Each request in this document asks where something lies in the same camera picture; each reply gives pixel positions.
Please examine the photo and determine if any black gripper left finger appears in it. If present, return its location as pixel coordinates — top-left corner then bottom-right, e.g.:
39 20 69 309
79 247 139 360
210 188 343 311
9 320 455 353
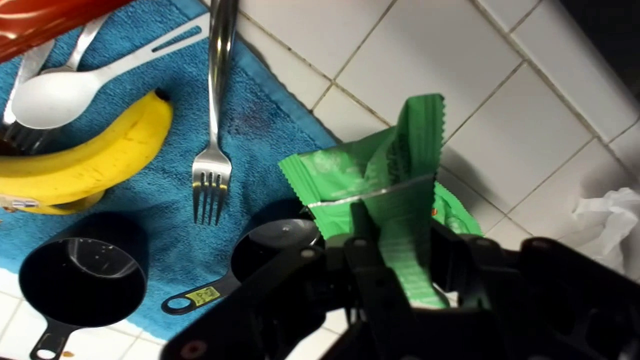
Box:
157 197 415 360

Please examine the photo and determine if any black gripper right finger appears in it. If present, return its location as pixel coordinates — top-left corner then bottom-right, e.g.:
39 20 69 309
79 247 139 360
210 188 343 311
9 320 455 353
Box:
427 226 640 360

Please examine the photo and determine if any blue towel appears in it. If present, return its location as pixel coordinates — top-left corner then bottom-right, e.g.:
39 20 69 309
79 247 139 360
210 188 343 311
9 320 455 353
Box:
0 0 343 344

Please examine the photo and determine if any small black measuring cup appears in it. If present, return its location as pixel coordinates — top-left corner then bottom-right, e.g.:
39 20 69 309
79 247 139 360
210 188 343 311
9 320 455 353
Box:
160 215 324 317

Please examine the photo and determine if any crumpled white paper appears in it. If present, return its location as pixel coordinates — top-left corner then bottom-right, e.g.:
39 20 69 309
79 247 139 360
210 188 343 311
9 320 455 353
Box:
570 185 640 282

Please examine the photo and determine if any large black measuring cup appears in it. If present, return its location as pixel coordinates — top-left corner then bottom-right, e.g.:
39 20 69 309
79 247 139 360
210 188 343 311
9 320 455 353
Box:
18 233 150 360

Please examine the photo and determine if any yellow banana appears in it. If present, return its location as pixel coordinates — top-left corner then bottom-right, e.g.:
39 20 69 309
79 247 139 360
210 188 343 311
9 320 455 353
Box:
0 88 176 215

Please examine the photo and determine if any white plastic spoon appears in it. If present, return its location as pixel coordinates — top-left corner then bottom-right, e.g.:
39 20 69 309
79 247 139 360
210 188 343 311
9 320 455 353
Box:
8 12 212 132

